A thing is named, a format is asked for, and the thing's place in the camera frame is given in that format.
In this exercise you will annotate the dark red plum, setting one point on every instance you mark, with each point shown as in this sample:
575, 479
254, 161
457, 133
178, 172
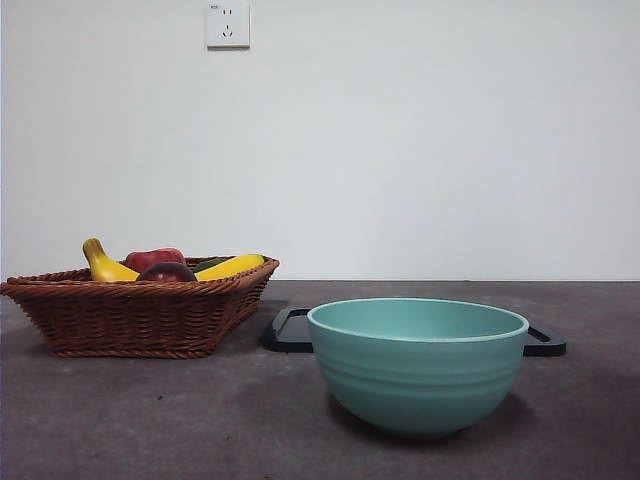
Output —
167, 273

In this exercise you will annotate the teal ribbed bowl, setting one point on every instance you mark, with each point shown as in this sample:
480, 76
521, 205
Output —
415, 380

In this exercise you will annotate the dark rectangular tray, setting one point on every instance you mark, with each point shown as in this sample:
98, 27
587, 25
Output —
290, 336

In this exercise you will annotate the dark green vegetable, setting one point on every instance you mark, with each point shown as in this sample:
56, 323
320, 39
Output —
207, 263

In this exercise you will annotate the red apple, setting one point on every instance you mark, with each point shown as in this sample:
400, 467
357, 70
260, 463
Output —
155, 257

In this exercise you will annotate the brown wicker basket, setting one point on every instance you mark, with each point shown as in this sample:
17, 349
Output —
125, 320

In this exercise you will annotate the yellow banana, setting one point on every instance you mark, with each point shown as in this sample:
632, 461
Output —
102, 265

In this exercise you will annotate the white wall socket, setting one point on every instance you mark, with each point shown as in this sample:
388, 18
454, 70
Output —
228, 25

